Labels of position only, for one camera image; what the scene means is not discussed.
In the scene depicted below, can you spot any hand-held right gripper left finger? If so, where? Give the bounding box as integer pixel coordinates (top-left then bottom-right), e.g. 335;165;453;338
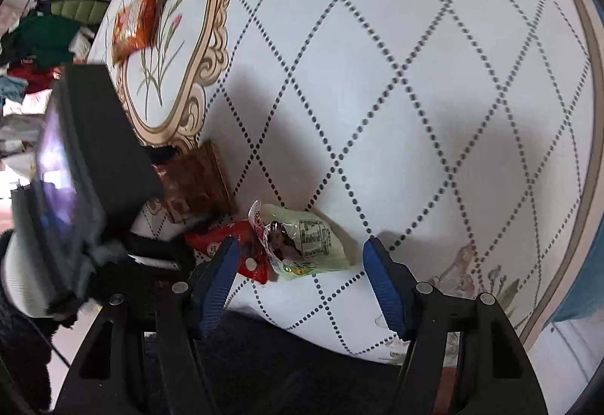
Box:
54;237;240;415

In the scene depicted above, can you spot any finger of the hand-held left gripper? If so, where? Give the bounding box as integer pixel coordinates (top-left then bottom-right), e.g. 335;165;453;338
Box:
142;144;184;167
94;230;197;300

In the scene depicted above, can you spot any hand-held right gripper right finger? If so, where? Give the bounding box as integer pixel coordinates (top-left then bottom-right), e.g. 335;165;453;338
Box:
362;237;549;415

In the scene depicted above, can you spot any brown chocolate packet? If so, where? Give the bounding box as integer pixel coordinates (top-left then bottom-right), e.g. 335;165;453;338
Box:
153;140;237;225

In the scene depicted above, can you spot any small red snack packet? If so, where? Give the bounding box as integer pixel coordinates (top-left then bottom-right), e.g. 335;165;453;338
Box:
185;219;273;285

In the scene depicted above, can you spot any pale green portrait packet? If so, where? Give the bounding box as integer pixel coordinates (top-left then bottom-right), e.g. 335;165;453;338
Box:
248;200;358;278

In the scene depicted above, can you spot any plain orange snack packet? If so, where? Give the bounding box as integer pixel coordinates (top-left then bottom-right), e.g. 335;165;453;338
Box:
112;0;164;66

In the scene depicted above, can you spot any dark green garment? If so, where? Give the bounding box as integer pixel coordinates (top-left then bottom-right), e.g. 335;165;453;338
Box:
0;14;84;68

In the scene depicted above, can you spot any green padded jacket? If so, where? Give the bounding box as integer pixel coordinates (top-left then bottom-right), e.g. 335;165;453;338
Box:
48;0;115;23

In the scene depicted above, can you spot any white quilted blanket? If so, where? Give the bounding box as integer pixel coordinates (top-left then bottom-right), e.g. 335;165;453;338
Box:
87;0;604;366

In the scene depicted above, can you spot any blue bed sheet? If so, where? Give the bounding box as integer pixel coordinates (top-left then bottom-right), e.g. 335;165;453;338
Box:
542;226;604;332

